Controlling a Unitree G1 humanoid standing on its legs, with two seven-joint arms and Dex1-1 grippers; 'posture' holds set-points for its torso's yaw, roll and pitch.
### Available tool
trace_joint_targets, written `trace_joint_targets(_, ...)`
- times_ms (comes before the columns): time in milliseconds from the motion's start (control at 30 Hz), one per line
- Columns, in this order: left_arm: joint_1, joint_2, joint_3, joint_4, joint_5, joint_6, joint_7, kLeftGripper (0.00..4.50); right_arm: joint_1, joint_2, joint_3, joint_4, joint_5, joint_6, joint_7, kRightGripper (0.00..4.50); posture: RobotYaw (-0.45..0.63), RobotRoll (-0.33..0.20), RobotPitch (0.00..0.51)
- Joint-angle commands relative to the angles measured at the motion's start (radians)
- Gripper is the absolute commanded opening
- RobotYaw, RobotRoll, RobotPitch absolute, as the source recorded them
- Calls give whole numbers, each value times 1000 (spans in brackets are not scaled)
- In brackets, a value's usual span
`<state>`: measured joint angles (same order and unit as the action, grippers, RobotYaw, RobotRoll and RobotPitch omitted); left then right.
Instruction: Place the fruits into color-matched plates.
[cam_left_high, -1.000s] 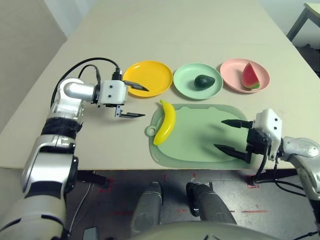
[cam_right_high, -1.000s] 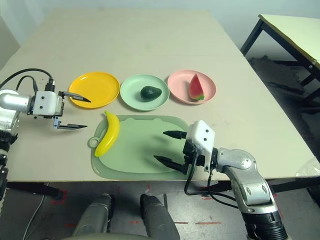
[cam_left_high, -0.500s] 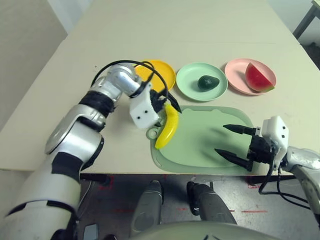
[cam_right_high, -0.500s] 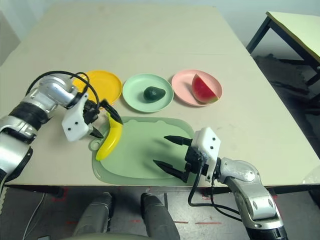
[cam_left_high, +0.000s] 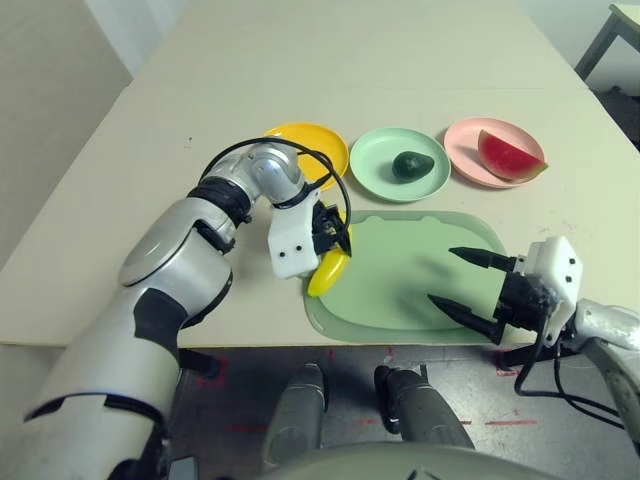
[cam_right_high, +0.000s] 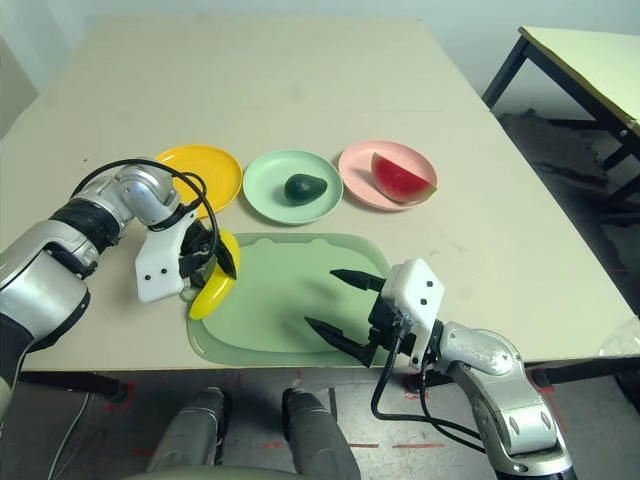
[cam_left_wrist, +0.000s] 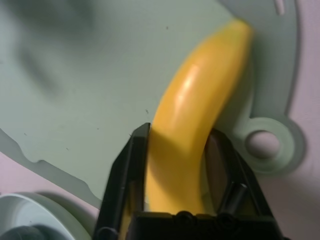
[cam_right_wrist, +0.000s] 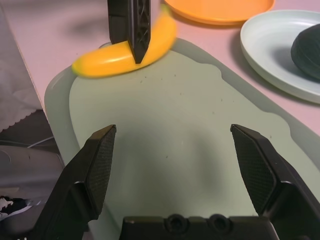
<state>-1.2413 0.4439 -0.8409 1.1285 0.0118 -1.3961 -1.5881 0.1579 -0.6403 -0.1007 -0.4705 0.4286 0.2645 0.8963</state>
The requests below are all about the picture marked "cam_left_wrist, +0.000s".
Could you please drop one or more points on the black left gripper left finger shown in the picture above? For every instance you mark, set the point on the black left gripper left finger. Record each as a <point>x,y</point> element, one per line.
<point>125,180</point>

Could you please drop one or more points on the yellow toy banana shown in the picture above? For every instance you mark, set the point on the yellow toy banana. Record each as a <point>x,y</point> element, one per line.
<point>200,100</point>

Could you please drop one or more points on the light green plastic plate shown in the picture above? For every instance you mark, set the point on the light green plastic plate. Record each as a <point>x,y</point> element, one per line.
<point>50,212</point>

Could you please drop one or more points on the light green cutting board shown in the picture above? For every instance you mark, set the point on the light green cutting board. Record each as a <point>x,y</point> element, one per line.
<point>75,87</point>

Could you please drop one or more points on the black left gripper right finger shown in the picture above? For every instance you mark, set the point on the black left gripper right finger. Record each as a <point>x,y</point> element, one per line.
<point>220,175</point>

